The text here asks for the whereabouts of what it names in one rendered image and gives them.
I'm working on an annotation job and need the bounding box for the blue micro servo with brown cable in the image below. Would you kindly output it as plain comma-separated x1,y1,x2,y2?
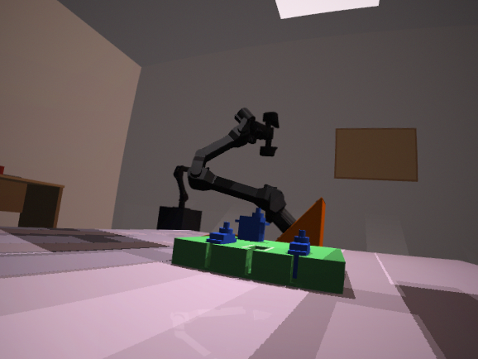
235,208,270,242

